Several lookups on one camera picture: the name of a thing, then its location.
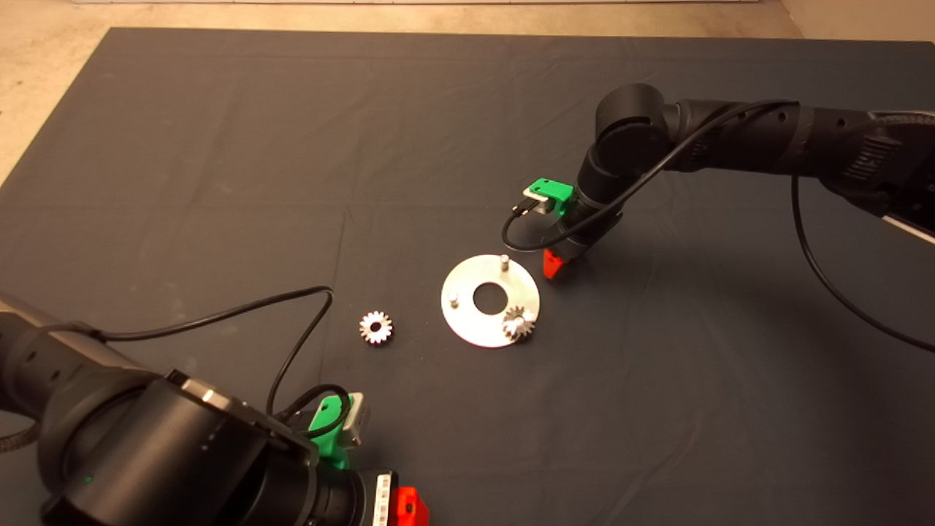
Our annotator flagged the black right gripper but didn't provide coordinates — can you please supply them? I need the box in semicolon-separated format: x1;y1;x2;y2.
542;205;625;281

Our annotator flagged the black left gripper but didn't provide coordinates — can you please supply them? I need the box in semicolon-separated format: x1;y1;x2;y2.
320;471;430;526

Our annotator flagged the round metal carrier plate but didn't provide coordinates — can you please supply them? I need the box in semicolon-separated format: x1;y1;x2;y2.
440;254;541;348

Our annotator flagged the bright steel planetary gear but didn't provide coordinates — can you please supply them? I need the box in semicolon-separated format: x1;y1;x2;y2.
359;310;394;346

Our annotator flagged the dark grey table cloth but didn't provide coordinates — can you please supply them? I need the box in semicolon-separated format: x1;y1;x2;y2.
0;28;935;526

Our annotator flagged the right black camera cable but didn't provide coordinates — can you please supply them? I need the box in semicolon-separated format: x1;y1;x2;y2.
501;100;935;353

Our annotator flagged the black camera cable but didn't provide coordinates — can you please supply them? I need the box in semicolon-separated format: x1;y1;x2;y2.
501;100;935;353
73;286;355;439

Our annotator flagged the right green camera mount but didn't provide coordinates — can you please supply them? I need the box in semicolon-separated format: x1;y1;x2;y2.
529;178;576;218

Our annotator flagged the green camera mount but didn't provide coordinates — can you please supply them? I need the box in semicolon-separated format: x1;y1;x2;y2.
308;394;356;470
529;178;576;218

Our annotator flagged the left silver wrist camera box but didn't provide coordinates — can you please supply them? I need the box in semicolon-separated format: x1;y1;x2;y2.
343;393;370;448

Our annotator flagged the left green camera mount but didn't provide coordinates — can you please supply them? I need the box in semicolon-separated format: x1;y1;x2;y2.
308;394;356;470

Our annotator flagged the left black camera cable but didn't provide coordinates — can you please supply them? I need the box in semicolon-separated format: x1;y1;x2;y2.
73;286;355;439

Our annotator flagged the black braided cable sleeve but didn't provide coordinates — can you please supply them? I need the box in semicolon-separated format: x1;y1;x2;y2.
0;424;41;454

